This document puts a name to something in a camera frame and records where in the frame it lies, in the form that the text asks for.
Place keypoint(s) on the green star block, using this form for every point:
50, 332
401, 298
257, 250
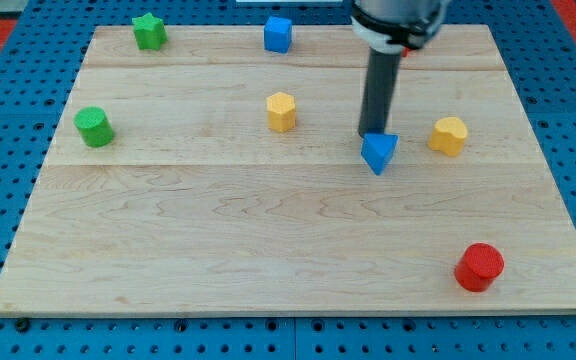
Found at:
149, 32

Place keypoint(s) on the wooden board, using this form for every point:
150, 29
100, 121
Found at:
197, 209

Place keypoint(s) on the red cylinder block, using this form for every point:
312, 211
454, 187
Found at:
480, 265

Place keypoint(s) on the yellow heart block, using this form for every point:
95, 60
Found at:
448, 136

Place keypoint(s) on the blue cube block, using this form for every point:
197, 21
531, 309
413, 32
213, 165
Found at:
277, 34

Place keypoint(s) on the green cylinder block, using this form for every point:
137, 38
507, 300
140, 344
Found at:
93, 126

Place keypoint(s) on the yellow hexagon block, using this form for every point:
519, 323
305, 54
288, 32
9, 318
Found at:
281, 112

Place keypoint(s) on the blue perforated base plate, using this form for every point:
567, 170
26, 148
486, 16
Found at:
41, 47

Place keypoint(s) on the grey robot arm flange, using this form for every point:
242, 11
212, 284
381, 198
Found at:
389, 26

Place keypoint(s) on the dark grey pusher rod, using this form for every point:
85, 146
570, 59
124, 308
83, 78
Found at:
379, 85

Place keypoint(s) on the blue triangle block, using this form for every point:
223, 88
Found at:
378, 149

